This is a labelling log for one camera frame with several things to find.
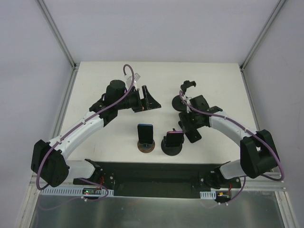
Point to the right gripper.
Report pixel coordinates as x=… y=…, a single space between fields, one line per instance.
x=185 y=123

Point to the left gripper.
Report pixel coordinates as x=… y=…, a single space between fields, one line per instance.
x=139 y=101

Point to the black phone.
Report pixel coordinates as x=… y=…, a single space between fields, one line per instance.
x=190 y=131

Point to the black tall phone stand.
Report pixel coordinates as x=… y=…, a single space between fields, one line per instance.
x=177 y=103

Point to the purple phone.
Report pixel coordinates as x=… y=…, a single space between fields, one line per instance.
x=174 y=138

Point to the blue phone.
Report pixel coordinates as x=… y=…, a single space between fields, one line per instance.
x=145 y=133

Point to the black clamp phone stand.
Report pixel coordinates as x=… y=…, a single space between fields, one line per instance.
x=170 y=151

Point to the brown base phone stand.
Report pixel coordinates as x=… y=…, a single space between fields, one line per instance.
x=146 y=148

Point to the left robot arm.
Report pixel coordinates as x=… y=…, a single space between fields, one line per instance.
x=50 y=159

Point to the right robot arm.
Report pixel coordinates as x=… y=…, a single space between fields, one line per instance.
x=258 y=153

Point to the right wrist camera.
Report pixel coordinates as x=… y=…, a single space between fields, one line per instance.
x=188 y=103

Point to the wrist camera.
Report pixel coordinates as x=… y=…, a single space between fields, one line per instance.
x=129 y=79
x=188 y=103

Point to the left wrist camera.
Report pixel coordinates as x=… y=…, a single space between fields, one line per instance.
x=129 y=79

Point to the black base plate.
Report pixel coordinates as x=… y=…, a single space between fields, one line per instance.
x=159 y=180

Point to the left aluminium frame post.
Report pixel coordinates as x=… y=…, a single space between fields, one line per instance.
x=56 y=33

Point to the aluminium frame post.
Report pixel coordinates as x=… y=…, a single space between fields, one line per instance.
x=263 y=33
x=56 y=33

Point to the right aluminium frame post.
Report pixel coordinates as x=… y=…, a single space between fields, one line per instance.
x=263 y=33

